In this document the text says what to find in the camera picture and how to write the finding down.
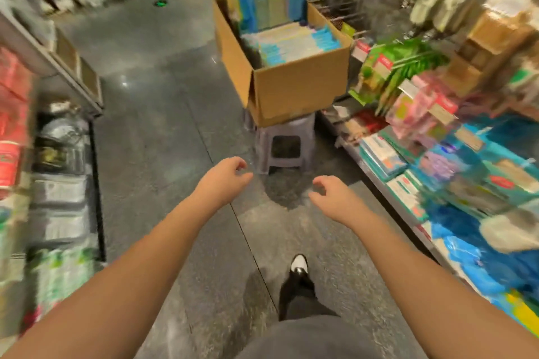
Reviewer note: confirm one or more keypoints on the hanging green packets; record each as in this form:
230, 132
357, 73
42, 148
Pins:
396, 64

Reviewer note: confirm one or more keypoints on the teal cloth packets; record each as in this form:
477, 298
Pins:
472, 169

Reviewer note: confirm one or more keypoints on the blue glove packets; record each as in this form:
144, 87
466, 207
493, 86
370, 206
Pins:
472, 258

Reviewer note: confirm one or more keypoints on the person's left hand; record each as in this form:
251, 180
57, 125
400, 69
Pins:
223, 184

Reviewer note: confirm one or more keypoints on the person's right hand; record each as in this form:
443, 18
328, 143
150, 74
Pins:
338, 200

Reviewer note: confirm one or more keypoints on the green floor marker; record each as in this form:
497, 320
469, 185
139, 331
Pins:
160, 3

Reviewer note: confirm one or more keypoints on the person's black shoe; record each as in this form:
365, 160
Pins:
299, 266

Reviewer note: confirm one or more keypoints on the grey plastic stool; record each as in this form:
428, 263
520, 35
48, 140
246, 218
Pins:
286, 123

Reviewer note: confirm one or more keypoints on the person's grey trousers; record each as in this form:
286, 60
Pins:
312, 338

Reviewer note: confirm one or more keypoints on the brown cardboard box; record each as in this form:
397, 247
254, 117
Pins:
295, 85

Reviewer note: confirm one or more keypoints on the person's right forearm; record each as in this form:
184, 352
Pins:
438, 296

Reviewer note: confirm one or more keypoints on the yellow green sponge packets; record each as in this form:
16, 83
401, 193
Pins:
522, 312

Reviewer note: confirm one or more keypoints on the shelf with packaged goods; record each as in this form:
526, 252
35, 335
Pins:
50, 203

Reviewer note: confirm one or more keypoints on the pink goods pile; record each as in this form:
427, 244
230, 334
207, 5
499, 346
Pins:
417, 106

